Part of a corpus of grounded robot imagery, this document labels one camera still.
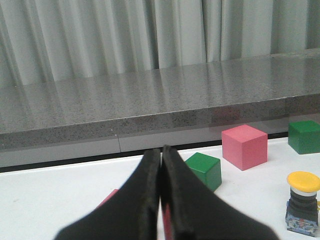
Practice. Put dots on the right green wooden cube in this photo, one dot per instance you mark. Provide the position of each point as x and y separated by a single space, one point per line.
304 137

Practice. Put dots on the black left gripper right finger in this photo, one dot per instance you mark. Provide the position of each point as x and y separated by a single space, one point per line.
193 212

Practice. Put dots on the green wooden cube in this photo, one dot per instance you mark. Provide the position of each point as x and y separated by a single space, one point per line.
207 168
304 137

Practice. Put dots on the grey stone ledge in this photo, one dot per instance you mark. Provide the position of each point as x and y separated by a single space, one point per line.
126 112

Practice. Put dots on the pink flat object on table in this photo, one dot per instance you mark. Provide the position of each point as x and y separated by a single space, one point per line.
108 197

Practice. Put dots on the pink wooden cube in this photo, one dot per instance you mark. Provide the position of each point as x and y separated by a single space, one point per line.
244 146

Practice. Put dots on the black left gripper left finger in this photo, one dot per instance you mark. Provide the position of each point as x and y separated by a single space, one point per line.
130 214

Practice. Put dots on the grey-green curtain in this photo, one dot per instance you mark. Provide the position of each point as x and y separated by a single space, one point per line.
55 40

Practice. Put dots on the left green wooden cube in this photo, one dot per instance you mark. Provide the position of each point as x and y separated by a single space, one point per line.
207 168

